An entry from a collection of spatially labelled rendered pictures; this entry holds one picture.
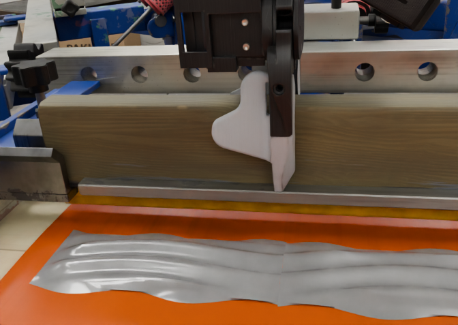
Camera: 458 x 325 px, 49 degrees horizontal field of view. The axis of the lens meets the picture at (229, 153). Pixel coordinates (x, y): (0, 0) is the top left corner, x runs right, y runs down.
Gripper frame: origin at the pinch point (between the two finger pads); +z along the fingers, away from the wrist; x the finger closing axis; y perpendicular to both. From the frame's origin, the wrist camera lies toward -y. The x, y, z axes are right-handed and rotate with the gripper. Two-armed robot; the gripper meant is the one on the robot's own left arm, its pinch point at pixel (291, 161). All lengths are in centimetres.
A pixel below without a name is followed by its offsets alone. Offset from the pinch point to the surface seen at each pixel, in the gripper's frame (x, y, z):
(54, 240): 5.1, 18.9, 5.2
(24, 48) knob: -23.9, 36.7, -4.1
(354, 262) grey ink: 6.1, -4.8, 4.9
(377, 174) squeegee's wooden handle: 1.5, -6.5, 0.2
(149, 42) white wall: -413, 164, 82
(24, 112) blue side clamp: -10.0, 29.4, -0.2
